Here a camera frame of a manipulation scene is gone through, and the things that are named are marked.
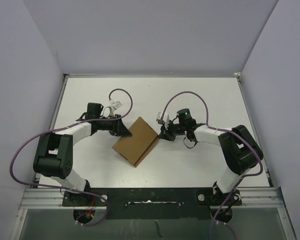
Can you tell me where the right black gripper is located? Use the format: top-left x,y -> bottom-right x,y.
159,118 -> 187,142

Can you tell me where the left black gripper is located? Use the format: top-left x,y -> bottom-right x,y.
96,113 -> 132,136

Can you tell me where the brown cardboard paper box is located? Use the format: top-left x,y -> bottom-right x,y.
112,116 -> 159,168

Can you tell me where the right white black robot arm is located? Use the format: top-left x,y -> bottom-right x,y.
156,108 -> 264,205

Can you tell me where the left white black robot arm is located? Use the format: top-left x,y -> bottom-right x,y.
33,100 -> 132,206

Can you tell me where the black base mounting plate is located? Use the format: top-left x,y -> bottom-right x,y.
62,187 -> 242,223

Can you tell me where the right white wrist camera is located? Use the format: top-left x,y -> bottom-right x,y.
156,112 -> 170,125

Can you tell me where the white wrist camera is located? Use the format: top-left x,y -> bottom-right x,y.
156,112 -> 170,125
109,99 -> 122,117

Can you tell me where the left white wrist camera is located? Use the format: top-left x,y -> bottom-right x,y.
109,99 -> 122,117

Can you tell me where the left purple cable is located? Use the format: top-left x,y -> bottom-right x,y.
9,88 -> 134,227

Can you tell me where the purple cable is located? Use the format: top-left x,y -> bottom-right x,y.
9,88 -> 134,227
161,91 -> 263,230

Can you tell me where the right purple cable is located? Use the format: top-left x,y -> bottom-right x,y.
161,91 -> 263,230

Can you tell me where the aluminium table frame rail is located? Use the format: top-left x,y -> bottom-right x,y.
9,76 -> 68,240

